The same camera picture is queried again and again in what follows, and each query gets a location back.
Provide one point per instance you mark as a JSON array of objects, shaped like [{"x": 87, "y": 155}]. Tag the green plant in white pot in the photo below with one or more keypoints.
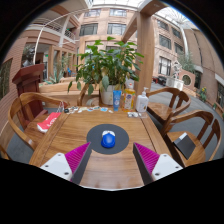
[{"x": 106, "y": 63}]

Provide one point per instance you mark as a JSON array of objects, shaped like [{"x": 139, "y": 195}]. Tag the blue and white computer mouse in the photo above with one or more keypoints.
[{"x": 108, "y": 140}]

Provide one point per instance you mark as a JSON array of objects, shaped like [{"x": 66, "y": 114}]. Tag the yellow dish soap bottle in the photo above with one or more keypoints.
[{"x": 129, "y": 98}]

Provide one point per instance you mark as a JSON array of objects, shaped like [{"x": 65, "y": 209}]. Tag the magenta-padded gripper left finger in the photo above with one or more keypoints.
[{"x": 76, "y": 156}]

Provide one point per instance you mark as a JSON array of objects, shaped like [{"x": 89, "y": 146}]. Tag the white stone statue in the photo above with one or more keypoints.
[{"x": 176, "y": 69}]

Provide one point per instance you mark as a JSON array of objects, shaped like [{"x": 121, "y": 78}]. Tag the black notebook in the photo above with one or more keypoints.
[{"x": 185, "y": 146}]

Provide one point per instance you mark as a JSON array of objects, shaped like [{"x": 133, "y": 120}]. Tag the small black key fob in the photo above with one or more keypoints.
[{"x": 66, "y": 110}]

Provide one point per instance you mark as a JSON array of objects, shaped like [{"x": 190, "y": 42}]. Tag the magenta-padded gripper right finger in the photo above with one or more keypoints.
[{"x": 148, "y": 158}]

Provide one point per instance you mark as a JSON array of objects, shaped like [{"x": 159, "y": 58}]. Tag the wooden armchair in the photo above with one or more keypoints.
[
  {"x": 82, "y": 96},
  {"x": 196, "y": 116},
  {"x": 163, "y": 111},
  {"x": 20, "y": 103},
  {"x": 3, "y": 153}
]

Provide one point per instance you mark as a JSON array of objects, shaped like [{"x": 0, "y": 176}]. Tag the dark bust sculpture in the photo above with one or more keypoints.
[{"x": 28, "y": 56}]

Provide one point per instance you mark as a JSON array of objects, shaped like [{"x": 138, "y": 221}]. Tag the red and white bag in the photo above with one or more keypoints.
[{"x": 48, "y": 121}]

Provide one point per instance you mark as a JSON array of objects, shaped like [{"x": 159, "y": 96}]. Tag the blue and white sticker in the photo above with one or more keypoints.
[
  {"x": 104, "y": 109},
  {"x": 90, "y": 109}
]

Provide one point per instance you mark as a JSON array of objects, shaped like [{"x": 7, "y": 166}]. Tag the white pump bottle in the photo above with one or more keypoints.
[{"x": 142, "y": 102}]

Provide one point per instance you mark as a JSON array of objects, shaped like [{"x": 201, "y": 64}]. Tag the dark red wooden pedestal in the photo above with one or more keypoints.
[{"x": 28, "y": 83}]

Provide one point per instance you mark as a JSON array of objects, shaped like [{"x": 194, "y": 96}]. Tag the round dark grey mouse pad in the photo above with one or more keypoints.
[{"x": 121, "y": 140}]

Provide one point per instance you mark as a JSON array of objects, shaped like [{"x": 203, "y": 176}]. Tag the clear plastic packet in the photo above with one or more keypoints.
[{"x": 135, "y": 114}]

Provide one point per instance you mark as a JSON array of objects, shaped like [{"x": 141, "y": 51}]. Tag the blue squeeze tube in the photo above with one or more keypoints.
[{"x": 117, "y": 100}]

